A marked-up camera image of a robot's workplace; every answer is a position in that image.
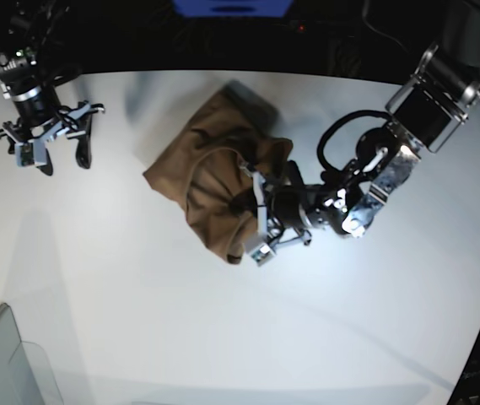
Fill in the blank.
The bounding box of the brown t-shirt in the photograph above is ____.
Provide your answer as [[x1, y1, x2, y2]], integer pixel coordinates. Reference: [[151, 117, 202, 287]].
[[143, 80, 294, 265]]

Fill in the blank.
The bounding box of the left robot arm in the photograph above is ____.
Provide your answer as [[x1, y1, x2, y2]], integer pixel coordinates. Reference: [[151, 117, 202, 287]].
[[244, 1, 480, 264]]

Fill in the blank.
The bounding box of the blue plastic bin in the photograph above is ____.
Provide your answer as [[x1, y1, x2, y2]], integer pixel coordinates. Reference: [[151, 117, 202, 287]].
[[172, 0, 293, 18]]

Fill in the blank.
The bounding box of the grey box at table corner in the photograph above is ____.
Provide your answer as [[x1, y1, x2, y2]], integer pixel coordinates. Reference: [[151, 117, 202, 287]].
[[0, 304, 64, 404]]

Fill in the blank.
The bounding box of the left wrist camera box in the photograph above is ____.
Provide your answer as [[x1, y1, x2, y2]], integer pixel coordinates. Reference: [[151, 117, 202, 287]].
[[245, 235, 277, 267]]

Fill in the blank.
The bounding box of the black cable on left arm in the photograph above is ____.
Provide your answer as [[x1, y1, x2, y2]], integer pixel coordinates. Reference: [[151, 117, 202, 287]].
[[316, 109, 392, 178]]

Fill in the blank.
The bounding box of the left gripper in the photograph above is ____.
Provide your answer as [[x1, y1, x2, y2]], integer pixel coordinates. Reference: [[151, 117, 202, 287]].
[[240, 160, 311, 252]]

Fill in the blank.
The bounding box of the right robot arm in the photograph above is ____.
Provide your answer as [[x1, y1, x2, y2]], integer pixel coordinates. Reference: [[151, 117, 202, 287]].
[[0, 1, 105, 176]]

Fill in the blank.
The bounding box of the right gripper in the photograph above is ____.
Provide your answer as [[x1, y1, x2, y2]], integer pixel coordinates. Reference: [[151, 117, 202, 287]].
[[0, 101, 105, 176]]

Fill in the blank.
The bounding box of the power strip with red light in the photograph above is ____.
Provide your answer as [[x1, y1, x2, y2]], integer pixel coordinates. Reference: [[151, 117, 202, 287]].
[[285, 19, 364, 36]]

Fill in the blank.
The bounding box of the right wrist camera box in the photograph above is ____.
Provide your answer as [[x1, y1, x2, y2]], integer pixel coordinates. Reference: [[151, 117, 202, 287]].
[[14, 140, 43, 167]]

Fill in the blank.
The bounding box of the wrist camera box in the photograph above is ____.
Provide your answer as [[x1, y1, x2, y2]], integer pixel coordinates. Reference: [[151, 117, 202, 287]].
[[245, 235, 277, 267], [14, 140, 43, 167]]

